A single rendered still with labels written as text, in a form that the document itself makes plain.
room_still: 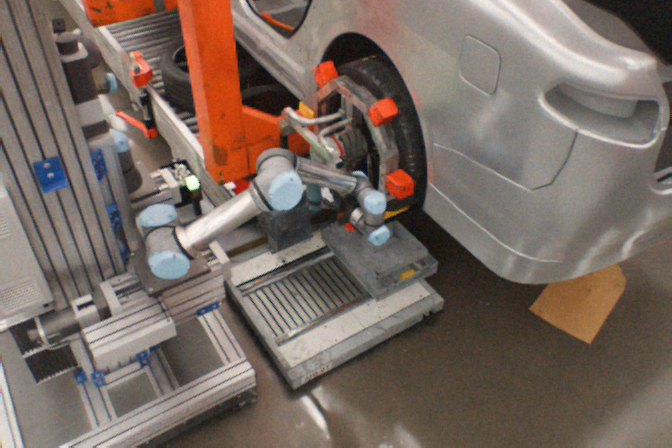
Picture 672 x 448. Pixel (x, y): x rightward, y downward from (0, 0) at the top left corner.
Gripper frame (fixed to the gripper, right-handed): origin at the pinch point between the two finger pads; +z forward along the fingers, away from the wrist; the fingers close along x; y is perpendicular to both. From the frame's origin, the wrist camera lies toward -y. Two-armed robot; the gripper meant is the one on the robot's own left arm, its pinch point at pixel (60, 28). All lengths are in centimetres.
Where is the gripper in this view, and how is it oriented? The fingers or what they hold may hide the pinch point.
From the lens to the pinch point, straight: 295.8
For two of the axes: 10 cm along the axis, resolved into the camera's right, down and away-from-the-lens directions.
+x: 9.5, -0.9, 3.1
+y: -1.3, 7.8, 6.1
